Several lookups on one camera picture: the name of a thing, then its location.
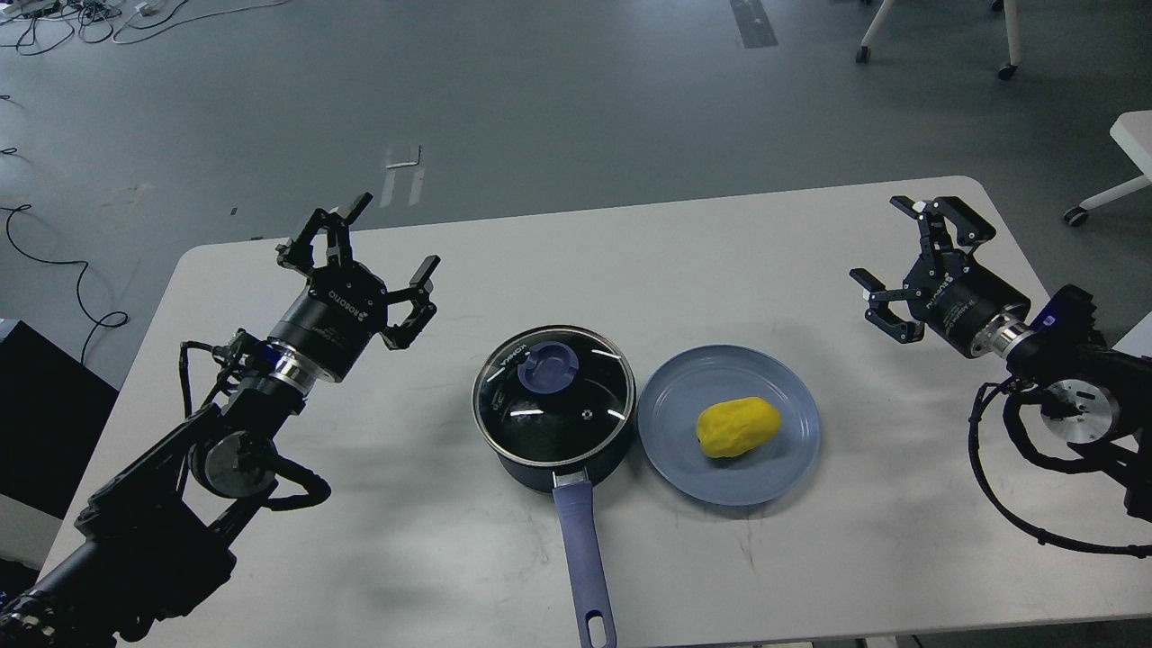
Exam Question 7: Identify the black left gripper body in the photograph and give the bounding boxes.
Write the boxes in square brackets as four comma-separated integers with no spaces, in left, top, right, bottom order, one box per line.
[270,262,387,383]

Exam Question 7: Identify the tangled cables on floor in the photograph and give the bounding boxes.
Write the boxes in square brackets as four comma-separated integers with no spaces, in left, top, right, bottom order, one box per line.
[0,0,293,56]

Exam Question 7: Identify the glass pot lid blue knob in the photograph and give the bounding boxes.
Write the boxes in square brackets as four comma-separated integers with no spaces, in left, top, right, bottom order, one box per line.
[472,325,637,469]

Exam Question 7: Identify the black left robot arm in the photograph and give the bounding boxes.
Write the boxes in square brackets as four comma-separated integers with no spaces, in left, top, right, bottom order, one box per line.
[3,193,440,647]

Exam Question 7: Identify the white chair legs with casters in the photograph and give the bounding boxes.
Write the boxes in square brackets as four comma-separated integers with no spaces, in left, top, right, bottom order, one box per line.
[855,0,1023,82]

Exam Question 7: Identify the blue saucepan with handle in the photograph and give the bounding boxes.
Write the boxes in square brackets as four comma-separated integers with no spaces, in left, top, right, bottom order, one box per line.
[472,325,637,648]

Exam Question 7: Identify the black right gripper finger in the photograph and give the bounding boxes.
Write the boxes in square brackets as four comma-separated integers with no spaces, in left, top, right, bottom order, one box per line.
[889,195,996,271]
[849,268,925,344]

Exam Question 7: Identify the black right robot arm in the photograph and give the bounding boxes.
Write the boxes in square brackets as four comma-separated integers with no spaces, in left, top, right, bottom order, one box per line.
[849,195,1149,559]

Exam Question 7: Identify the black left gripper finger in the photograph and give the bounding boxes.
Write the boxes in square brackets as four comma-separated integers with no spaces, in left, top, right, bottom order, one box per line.
[380,255,441,351]
[275,193,374,282]

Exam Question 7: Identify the black floor cable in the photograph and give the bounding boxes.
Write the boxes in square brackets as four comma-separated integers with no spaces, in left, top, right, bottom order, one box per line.
[0,203,131,366]

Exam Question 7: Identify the black box at left edge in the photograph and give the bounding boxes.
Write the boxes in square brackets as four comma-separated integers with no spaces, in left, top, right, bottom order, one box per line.
[1,319,119,519]

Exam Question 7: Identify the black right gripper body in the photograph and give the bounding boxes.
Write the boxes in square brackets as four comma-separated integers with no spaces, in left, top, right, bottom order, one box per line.
[909,255,1031,357]

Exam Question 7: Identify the yellow potato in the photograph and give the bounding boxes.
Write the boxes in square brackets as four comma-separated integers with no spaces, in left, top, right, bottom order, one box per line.
[696,397,782,459]

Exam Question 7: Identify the blue plate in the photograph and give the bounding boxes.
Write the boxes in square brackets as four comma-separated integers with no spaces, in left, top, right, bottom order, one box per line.
[637,345,823,506]

